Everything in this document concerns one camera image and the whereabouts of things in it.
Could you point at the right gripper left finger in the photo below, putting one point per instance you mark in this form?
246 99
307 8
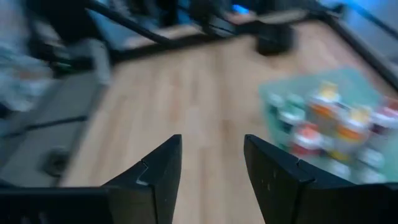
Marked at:
155 193

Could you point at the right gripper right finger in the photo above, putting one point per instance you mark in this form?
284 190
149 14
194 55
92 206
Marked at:
280 193

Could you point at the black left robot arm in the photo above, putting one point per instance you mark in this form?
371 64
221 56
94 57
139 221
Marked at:
62 25

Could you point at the green tray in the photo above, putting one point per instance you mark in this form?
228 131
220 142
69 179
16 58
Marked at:
348 82

